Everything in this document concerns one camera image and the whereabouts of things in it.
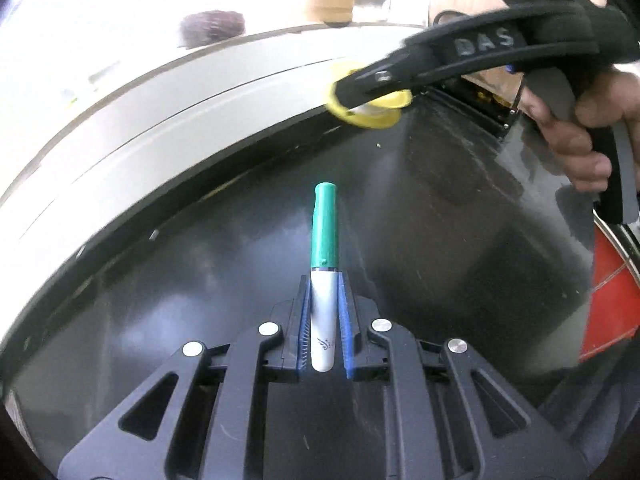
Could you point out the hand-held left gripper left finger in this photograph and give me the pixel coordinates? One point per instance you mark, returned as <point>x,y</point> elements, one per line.
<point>302,330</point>

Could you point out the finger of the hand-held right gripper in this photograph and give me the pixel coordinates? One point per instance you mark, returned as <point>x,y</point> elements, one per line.
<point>375,80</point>

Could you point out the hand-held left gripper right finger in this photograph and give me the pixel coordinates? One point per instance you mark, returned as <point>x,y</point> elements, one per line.
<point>346,330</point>

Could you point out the yellow tape roll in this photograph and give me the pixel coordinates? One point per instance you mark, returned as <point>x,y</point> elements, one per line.
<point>367,115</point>

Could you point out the green capped white marker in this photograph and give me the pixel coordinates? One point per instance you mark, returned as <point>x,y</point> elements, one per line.
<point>324,240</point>

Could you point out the person's right hand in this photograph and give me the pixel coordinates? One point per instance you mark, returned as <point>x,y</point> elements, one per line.
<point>575,150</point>

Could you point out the brown cardboard box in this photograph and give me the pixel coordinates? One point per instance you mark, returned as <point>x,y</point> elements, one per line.
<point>495,85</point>

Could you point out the red round object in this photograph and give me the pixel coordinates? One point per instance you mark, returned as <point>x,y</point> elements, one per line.
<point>612,310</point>

